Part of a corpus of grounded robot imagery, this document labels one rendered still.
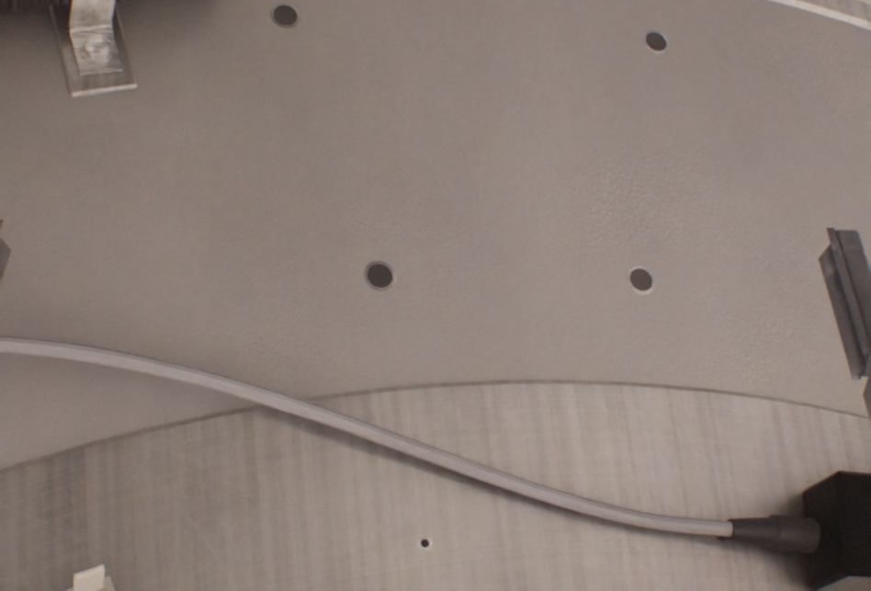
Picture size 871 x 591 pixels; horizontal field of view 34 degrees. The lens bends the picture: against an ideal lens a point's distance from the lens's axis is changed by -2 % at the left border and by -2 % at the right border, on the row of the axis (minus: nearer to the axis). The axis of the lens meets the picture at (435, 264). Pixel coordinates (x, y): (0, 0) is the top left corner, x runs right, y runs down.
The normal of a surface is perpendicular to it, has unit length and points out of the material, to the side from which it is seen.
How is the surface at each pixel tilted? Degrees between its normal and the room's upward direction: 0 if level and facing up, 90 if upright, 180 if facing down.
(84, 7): 12
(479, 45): 90
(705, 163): 90
